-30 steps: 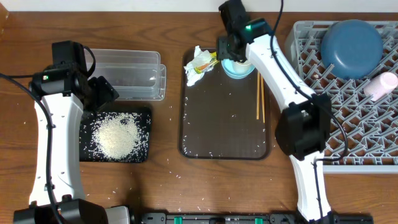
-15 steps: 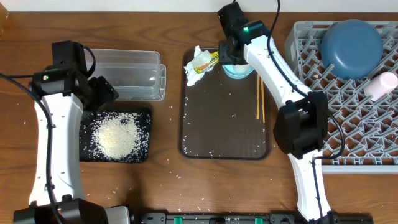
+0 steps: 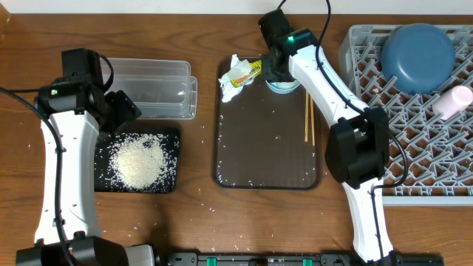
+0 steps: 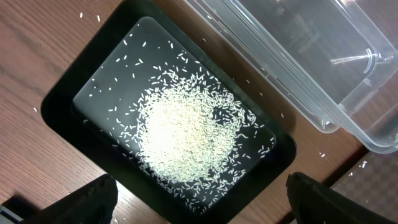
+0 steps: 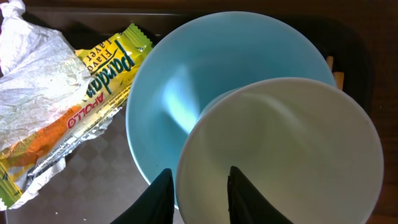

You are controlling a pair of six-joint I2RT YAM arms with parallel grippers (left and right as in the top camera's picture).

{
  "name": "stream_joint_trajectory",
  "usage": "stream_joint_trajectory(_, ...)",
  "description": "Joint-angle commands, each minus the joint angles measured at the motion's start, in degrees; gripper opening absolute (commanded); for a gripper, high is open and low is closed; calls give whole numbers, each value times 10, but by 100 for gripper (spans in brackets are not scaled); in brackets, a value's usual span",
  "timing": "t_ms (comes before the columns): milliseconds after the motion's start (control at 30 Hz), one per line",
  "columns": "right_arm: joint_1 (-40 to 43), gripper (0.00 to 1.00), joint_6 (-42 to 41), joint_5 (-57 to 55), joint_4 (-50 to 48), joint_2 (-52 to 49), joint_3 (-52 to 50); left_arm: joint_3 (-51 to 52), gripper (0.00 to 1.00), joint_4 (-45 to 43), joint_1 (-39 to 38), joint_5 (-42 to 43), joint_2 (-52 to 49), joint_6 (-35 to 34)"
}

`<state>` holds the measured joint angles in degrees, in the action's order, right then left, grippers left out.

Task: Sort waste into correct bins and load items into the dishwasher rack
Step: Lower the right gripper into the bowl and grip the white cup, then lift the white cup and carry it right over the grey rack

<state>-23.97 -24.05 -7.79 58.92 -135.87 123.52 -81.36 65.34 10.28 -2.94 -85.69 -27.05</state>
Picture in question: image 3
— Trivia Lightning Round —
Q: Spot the wooden chopstick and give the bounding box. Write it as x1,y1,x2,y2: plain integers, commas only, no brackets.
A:
304,91,309,142
309,97,316,147

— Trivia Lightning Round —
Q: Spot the pile of white rice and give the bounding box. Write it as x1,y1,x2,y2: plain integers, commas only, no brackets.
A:
99,132,179,192

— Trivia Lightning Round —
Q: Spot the dark blue plate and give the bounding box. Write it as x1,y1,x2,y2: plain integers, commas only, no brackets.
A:
381,24,455,95

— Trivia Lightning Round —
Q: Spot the pink cup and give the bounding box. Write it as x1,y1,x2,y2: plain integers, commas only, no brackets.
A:
432,85,473,120

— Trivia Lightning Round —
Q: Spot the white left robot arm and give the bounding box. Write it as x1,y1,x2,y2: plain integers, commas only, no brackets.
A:
16,48,157,265

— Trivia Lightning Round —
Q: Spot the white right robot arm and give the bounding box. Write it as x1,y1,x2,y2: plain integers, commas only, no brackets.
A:
258,9,393,265

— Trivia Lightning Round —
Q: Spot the black waste tray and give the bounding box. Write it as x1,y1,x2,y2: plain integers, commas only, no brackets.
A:
92,123,182,194

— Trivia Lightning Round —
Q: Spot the grey dishwasher rack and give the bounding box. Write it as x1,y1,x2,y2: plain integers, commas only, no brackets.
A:
338,25,472,207

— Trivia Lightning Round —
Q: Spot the clear plastic bin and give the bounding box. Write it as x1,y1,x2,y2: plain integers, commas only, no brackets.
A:
101,58,198,120

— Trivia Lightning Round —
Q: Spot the light blue bowl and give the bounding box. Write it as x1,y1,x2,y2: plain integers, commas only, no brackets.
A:
266,81,300,95

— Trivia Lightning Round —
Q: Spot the crumpled plastic snack wrapper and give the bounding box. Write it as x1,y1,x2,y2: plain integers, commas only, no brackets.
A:
218,54,262,103

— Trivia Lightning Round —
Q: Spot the dark brown serving tray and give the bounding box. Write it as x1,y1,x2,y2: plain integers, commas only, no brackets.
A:
212,78,323,191

